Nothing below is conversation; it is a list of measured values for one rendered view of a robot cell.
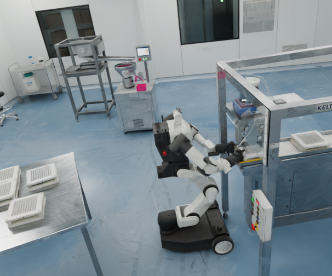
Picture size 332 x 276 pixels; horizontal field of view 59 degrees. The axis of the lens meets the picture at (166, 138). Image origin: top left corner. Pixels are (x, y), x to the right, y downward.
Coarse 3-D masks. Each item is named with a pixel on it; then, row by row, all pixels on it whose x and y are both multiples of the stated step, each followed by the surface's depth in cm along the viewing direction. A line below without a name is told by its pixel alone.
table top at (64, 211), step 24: (24, 168) 282; (72, 168) 271; (24, 192) 247; (48, 192) 243; (72, 192) 239; (0, 216) 223; (48, 216) 217; (72, 216) 214; (0, 240) 201; (24, 240) 198
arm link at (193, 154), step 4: (192, 148) 213; (188, 152) 213; (192, 152) 212; (196, 152) 213; (200, 152) 216; (188, 156) 214; (192, 156) 212; (196, 156) 212; (200, 156) 212; (192, 160) 214; (196, 160) 212; (200, 160) 211; (204, 160) 211; (208, 160) 210; (212, 160) 212; (196, 164) 213; (200, 164) 211; (204, 164) 210; (212, 164) 211; (216, 164) 212; (200, 168) 213; (204, 172) 214
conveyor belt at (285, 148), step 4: (324, 136) 271; (328, 136) 270; (280, 144) 268; (284, 144) 268; (288, 144) 267; (292, 144) 266; (280, 148) 262; (284, 148) 261; (288, 148) 260; (292, 148) 260; (296, 148) 259; (280, 152) 257; (284, 152) 256; (288, 152) 255; (292, 152) 255; (296, 152) 254
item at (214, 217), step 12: (216, 204) 304; (168, 216) 275; (204, 216) 294; (216, 216) 289; (168, 228) 278; (180, 228) 284; (192, 228) 282; (204, 228) 280; (216, 228) 273; (168, 240) 272; (180, 240) 271; (192, 240) 269; (204, 240) 269
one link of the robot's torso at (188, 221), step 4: (188, 204) 288; (176, 208) 285; (180, 208) 288; (176, 212) 279; (180, 212) 278; (176, 216) 277; (180, 216) 274; (192, 216) 273; (196, 216) 274; (180, 220) 272; (184, 220) 272; (188, 220) 273; (192, 220) 273; (196, 220) 274; (180, 224) 274; (184, 224) 274; (188, 224) 275; (192, 224) 275; (196, 224) 277
